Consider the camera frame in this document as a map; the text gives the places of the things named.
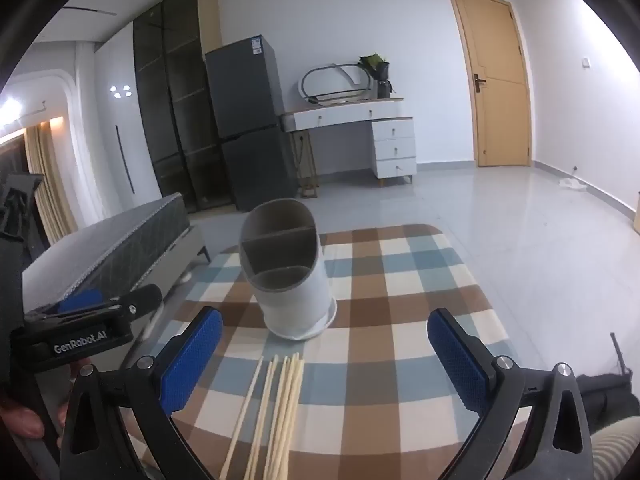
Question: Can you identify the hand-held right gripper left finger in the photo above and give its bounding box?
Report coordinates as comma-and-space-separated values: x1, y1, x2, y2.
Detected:
60, 306, 224, 480

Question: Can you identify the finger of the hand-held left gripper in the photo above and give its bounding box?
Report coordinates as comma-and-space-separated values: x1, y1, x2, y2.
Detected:
25, 284, 163, 323

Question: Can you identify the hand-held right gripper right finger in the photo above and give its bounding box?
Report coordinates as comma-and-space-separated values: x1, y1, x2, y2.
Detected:
426, 307, 593, 480

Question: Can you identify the bundle of wooden chopsticks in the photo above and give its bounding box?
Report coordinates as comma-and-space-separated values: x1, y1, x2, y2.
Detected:
220, 352, 306, 480

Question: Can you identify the white utensil holder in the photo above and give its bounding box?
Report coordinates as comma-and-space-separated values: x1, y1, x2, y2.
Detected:
239, 199, 338, 342

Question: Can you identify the person's left hand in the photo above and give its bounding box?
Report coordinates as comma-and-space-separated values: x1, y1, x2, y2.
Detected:
0, 392, 68, 441

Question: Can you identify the grey quilted mattress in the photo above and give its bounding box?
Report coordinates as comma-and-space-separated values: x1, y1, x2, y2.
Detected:
20, 192, 191, 313

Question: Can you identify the checked tablecloth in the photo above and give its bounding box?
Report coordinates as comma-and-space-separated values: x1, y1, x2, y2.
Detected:
140, 223, 523, 480

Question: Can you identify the beige curtain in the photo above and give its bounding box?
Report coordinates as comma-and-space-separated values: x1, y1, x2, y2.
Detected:
25, 122, 78, 246

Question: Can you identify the black bag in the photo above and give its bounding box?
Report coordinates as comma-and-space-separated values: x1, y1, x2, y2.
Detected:
575, 332, 640, 436

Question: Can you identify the white wardrobe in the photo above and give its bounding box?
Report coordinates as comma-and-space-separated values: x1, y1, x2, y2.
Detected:
95, 22, 163, 221

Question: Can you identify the beige ribbed clothing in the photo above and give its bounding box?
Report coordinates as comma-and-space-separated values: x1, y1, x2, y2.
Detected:
590, 417, 640, 480

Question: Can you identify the dark glass cabinet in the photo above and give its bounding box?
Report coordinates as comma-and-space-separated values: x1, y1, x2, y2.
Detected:
132, 0, 236, 213

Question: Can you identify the white dressing table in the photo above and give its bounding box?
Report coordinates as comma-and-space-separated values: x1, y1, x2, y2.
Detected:
280, 97, 418, 188

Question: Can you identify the dark grey refrigerator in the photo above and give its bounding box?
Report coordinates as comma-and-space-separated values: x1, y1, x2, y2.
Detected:
205, 35, 298, 212

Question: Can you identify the wooden door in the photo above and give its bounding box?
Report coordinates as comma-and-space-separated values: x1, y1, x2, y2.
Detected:
446, 0, 535, 168

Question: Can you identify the potted green plant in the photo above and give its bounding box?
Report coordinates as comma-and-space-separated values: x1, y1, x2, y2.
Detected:
357, 54, 392, 99

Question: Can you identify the oval mirror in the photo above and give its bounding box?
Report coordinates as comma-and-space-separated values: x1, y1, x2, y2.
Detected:
300, 62, 373, 106

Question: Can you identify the gold frame stool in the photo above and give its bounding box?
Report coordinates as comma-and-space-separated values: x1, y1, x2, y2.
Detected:
295, 132, 321, 200

